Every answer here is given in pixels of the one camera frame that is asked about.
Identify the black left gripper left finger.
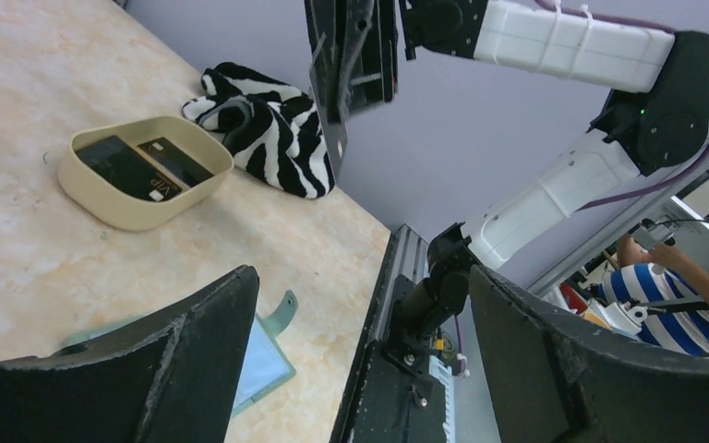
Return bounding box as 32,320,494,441
0,265,259,442

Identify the black VIP card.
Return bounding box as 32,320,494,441
76,136,182,202

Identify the cream oval card tray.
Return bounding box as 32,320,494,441
57,115,234,232

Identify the aluminium frame rail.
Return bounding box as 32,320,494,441
363,224,428,345

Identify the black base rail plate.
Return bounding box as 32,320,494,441
329,275,457,443

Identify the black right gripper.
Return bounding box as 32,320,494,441
304,0,398,123

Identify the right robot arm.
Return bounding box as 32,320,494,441
305,1,709,290

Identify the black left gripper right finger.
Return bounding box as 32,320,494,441
469,266,709,442

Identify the green card holder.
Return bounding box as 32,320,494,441
64,289,300,418

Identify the zebra striped cloth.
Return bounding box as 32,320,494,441
181,62,336,199

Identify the person in striped shirt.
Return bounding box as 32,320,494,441
596,233,709,356

